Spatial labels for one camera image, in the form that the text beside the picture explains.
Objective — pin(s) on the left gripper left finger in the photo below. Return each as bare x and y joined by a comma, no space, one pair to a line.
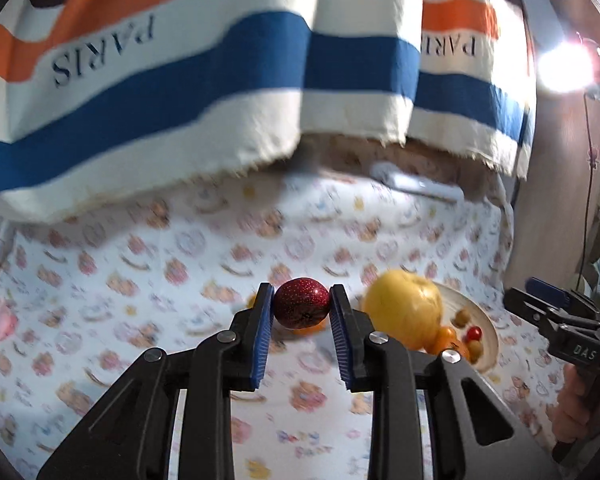
127,433

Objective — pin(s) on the striped Paris cloth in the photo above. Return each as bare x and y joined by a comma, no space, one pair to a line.
104,99

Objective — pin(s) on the person's right hand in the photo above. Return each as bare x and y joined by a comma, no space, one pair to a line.
572,420

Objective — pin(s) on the dark red strawberry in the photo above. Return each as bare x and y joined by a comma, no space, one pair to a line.
300,303

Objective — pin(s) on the orange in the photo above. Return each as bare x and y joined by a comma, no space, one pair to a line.
448,342
300,332

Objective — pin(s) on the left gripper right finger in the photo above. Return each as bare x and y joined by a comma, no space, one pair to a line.
473,434

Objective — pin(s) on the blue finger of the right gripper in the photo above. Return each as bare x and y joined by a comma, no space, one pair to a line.
551,294

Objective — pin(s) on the red cherry tomato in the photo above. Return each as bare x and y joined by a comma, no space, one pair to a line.
474,333

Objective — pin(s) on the cream round plate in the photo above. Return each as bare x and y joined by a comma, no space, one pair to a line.
452,301

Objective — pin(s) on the small tan longan fruit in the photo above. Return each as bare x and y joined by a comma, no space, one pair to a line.
461,318

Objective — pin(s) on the baby bear patterned tablecloth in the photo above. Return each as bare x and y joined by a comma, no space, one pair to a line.
171,268

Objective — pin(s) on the bright lamp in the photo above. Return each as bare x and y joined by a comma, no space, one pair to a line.
568,67

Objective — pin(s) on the small yellow fruit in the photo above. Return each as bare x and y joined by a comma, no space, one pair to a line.
475,349

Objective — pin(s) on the small yellow tomato back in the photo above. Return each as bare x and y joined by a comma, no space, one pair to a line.
447,332

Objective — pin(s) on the large yellow pomelo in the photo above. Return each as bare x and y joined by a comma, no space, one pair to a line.
405,306

